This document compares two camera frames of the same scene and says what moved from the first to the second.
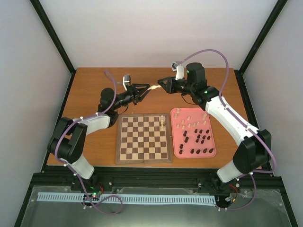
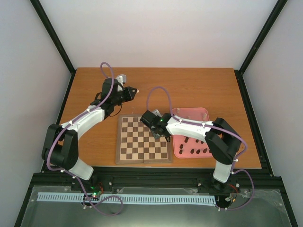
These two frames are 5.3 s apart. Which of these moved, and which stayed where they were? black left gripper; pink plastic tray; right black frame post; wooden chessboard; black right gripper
Moved: black left gripper; black right gripper
Stayed: pink plastic tray; right black frame post; wooden chessboard
